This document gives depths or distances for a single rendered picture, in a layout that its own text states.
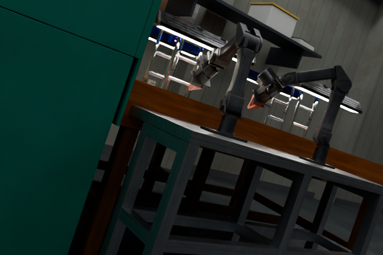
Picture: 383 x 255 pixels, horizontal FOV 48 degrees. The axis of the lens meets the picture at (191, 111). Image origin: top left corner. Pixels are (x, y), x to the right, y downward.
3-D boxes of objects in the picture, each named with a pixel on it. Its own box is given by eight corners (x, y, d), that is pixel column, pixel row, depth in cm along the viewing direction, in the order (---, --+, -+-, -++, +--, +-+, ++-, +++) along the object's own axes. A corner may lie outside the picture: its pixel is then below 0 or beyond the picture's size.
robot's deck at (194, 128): (386, 196, 201) (388, 188, 201) (188, 143, 130) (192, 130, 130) (256, 144, 273) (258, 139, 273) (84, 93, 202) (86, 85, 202)
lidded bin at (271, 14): (269, 37, 501) (276, 17, 501) (292, 40, 471) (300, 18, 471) (242, 24, 475) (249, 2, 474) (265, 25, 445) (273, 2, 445)
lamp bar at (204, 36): (255, 67, 228) (260, 54, 227) (156, 23, 194) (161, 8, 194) (246, 65, 234) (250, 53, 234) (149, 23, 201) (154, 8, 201)
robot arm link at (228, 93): (219, 111, 167) (240, 33, 171) (233, 116, 169) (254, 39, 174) (225, 110, 161) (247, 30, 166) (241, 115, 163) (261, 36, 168)
